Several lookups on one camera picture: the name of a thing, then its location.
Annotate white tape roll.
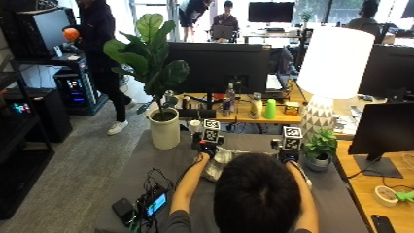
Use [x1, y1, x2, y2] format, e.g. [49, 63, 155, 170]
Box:
[372, 185, 399, 208]

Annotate person's left hand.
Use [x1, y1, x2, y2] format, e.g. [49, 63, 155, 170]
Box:
[191, 131, 225, 161]

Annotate black monitor on cart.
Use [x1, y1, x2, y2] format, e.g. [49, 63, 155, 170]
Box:
[14, 7, 77, 60]

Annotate large black monitor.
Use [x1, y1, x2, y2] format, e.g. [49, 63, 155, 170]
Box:
[163, 42, 271, 95]

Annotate green plastic cup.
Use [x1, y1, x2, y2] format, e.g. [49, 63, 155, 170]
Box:
[262, 98, 278, 120]

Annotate white patterned lamp base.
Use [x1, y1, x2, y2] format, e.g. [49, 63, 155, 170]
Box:
[299, 94, 338, 142]

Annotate clear water bottle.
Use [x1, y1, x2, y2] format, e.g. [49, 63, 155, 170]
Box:
[223, 82, 238, 113]

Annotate black cables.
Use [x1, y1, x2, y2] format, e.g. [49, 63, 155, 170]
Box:
[127, 167, 175, 233]

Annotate clear plastic bag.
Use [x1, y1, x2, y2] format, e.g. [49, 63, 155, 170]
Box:
[201, 146, 251, 183]

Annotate wooden side desk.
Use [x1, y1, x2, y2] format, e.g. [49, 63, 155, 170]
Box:
[334, 139, 414, 233]

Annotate device with lit blue screen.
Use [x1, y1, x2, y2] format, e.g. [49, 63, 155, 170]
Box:
[139, 187, 169, 219]

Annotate yellow small box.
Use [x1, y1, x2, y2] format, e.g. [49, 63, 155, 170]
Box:
[283, 101, 300, 117]

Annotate grey small plant pot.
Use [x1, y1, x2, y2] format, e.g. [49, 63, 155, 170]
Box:
[303, 152, 334, 173]

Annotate black background monitor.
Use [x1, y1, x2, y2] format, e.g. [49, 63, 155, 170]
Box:
[247, 1, 296, 24]

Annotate white lamp shade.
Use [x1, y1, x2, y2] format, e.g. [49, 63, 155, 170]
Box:
[296, 26, 376, 101]

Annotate person's right hand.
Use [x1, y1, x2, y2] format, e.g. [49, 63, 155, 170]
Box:
[270, 138, 304, 163]

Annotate green toy figure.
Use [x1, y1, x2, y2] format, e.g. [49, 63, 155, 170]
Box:
[394, 189, 414, 204]

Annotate small green potted plant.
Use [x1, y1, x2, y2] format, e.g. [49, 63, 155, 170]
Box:
[300, 127, 339, 161]

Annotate white marker cube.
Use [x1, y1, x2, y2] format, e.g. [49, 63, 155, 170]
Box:
[201, 118, 222, 144]
[280, 125, 303, 151]

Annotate cream cylindrical plant pot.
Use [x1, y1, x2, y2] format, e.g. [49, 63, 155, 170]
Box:
[146, 107, 181, 150]

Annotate open laptop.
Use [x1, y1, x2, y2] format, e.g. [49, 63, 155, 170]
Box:
[264, 73, 291, 100]

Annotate large green leafy plant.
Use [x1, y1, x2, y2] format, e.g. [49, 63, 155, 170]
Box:
[102, 13, 191, 115]

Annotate orange ball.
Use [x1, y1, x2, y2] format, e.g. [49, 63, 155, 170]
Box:
[62, 27, 81, 42]

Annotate black shelf rack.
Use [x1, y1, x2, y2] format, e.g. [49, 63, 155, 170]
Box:
[0, 61, 57, 221]

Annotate the person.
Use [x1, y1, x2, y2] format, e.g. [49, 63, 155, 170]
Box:
[161, 152, 320, 233]

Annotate black computer tower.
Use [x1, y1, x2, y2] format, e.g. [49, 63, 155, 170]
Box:
[53, 69, 109, 117]

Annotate black monitor with stand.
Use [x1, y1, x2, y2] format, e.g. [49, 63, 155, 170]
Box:
[346, 101, 414, 180]

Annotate black smartphone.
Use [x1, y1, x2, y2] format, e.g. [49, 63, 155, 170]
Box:
[370, 214, 396, 233]
[110, 197, 138, 227]

